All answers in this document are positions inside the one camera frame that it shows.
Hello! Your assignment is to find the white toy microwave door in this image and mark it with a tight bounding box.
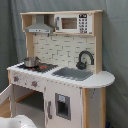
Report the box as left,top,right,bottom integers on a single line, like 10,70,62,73
55,14,93,34

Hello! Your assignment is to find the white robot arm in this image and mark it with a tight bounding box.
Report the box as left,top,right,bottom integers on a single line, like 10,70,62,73
0,115,37,128

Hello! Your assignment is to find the wooden toy kitchen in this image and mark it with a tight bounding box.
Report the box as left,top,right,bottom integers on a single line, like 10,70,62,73
6,9,116,128

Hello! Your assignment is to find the grey toy sink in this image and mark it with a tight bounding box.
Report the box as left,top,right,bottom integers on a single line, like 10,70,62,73
52,67,92,81

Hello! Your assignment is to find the black toy faucet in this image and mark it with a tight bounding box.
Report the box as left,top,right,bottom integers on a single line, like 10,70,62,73
75,50,95,71

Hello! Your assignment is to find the black toy stovetop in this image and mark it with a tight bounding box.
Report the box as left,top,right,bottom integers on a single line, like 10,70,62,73
20,63,56,73

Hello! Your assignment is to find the small metal pot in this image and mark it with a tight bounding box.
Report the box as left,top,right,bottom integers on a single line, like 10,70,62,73
23,56,40,67

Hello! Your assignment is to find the right red stove knob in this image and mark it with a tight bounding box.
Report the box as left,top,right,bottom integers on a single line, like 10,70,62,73
32,81,37,87

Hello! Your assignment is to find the red stove knob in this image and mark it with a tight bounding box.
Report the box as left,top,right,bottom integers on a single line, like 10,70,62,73
13,75,20,83
32,81,37,87

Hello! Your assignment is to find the grey ice dispenser panel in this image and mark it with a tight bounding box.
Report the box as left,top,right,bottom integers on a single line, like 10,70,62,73
55,93,71,120

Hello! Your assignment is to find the grey range hood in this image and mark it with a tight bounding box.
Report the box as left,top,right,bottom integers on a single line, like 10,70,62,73
25,15,54,34

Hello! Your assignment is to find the left red stove knob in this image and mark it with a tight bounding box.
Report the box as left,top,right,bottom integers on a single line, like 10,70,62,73
13,75,20,83

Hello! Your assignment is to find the grey cabinet door handle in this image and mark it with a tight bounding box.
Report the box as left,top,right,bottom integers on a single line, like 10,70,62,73
47,101,52,119

